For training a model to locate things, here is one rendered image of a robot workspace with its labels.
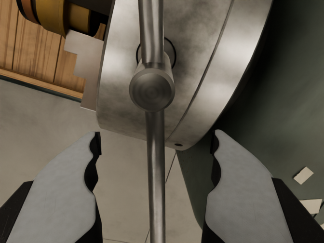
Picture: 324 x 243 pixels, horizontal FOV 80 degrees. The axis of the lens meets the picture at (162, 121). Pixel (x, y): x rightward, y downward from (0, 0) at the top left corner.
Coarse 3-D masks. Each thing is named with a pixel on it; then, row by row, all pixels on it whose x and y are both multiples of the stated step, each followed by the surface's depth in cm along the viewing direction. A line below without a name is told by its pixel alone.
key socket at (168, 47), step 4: (164, 40) 16; (168, 40) 16; (140, 44) 16; (164, 44) 16; (168, 44) 16; (172, 44) 17; (140, 48) 16; (164, 48) 16; (168, 48) 16; (172, 48) 16; (140, 52) 16; (168, 52) 16; (172, 52) 16; (140, 56) 17; (172, 56) 17; (172, 60) 17; (172, 64) 17
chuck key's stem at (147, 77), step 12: (168, 60) 12; (144, 72) 9; (156, 72) 9; (168, 72) 9; (132, 84) 9; (144, 84) 9; (156, 84) 9; (168, 84) 9; (132, 96) 9; (144, 96) 9; (156, 96) 9; (168, 96) 9; (144, 108) 10; (156, 108) 10
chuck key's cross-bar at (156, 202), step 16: (144, 0) 9; (160, 0) 9; (144, 16) 9; (160, 16) 9; (144, 32) 9; (160, 32) 9; (144, 48) 10; (160, 48) 10; (160, 112) 11; (160, 128) 12; (160, 144) 12; (160, 160) 13; (160, 176) 13; (160, 192) 13; (160, 208) 14; (160, 224) 14; (160, 240) 14
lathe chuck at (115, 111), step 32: (128, 0) 15; (192, 0) 15; (224, 0) 16; (128, 32) 16; (192, 32) 16; (128, 64) 17; (192, 64) 17; (96, 96) 20; (128, 96) 19; (192, 96) 18; (128, 128) 24
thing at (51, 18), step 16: (16, 0) 25; (32, 0) 25; (48, 0) 24; (64, 0) 24; (32, 16) 26; (48, 16) 26; (64, 16) 25; (80, 16) 26; (96, 16) 31; (64, 32) 27; (80, 32) 29; (96, 32) 31
